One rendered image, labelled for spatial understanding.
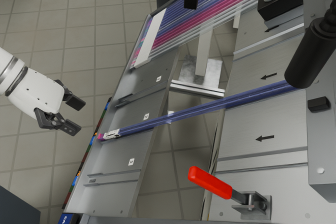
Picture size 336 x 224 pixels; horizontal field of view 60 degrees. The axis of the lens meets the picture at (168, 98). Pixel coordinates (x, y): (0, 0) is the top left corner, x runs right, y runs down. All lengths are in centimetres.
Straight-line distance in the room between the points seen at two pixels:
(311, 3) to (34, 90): 53
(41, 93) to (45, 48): 142
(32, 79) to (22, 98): 5
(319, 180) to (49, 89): 56
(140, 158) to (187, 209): 86
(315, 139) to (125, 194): 38
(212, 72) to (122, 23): 74
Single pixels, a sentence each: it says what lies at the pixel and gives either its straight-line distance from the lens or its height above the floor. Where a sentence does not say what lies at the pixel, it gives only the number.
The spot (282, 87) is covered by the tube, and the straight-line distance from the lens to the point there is 44.
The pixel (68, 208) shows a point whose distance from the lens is 71.
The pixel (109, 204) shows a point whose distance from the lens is 61.
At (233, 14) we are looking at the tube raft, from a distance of 65.
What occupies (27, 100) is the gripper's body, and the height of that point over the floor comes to 89.
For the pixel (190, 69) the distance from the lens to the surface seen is 180.
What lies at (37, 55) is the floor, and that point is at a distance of 206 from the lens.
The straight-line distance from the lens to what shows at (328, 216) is 35.
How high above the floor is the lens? 139
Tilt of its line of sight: 56 degrees down
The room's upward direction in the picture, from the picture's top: straight up
